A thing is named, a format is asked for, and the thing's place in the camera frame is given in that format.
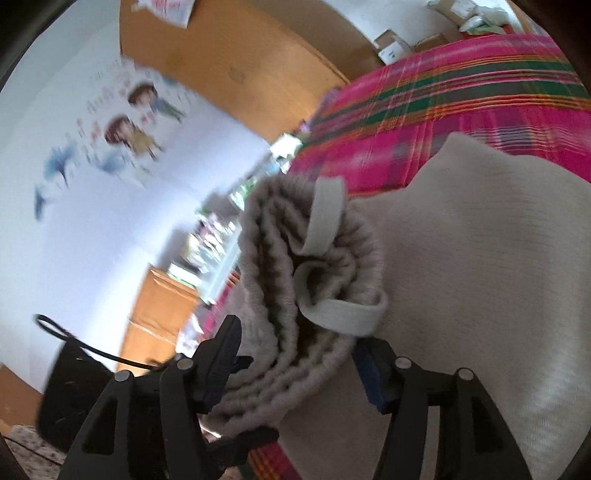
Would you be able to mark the cartoon child wall sticker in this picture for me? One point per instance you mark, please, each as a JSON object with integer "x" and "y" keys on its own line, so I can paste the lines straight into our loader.
{"x": 124, "y": 131}
{"x": 147, "y": 97}

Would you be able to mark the white printed box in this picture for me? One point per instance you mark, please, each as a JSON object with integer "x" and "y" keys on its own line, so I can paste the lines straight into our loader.
{"x": 392, "y": 48}

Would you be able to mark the wooden nightstand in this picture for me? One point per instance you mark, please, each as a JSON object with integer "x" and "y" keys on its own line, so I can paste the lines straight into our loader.
{"x": 157, "y": 314}

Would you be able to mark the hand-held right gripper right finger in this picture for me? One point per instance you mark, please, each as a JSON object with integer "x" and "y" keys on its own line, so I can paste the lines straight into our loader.
{"x": 371, "y": 378}

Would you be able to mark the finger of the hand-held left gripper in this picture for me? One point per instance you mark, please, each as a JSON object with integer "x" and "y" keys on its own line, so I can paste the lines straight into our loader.
{"x": 244, "y": 443}

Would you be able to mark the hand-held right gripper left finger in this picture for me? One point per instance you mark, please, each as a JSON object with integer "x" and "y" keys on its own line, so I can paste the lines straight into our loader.
{"x": 220, "y": 378}

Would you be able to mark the wooden wardrobe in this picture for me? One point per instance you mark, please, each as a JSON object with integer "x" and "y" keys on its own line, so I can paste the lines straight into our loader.
{"x": 231, "y": 55}

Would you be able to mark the plain cardboard box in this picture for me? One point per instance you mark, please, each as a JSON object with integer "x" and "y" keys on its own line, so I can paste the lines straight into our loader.
{"x": 429, "y": 42}

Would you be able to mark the beige sweatpants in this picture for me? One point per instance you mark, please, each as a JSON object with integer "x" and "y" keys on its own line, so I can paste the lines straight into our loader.
{"x": 461, "y": 254}

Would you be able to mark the pinkish plastic bag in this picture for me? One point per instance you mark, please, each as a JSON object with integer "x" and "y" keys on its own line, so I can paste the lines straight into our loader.
{"x": 166, "y": 9}

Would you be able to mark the white plastic bag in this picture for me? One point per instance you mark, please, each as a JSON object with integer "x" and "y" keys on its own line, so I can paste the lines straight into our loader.
{"x": 482, "y": 21}

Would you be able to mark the labelled cardboard box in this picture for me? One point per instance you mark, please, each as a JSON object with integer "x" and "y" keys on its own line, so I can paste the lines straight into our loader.
{"x": 452, "y": 7}

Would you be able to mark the pink plaid blanket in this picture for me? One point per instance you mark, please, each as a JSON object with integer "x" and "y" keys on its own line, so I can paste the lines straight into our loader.
{"x": 415, "y": 115}

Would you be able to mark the blue wall sticker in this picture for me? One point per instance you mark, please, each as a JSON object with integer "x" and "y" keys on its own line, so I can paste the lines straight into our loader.
{"x": 60, "y": 161}

